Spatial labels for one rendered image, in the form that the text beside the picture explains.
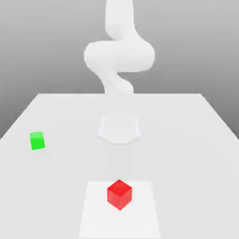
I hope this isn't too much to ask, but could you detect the small green cube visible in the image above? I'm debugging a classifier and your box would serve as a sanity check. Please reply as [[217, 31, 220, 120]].
[[29, 131, 46, 151]]

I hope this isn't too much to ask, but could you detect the small red cube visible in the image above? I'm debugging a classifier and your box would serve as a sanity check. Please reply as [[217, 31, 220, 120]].
[[106, 179, 133, 211]]

